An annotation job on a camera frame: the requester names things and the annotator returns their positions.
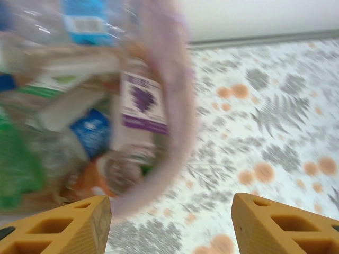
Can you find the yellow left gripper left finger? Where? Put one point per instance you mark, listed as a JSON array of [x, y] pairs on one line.
[[58, 230]]

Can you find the clear bottle light blue cap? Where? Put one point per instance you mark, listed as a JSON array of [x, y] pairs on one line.
[[84, 26]]

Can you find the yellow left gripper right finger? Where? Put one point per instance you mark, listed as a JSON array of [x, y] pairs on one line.
[[286, 230]]

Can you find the floral patterned tablecloth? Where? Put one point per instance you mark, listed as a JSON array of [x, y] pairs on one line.
[[265, 132]]

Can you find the grey frame rail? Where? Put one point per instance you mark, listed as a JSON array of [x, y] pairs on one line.
[[265, 39]]

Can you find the purple grape juice carton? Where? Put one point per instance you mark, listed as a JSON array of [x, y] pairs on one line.
[[143, 105]]

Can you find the clear bottle dark blue label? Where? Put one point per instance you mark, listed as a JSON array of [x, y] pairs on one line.
[[91, 132]]

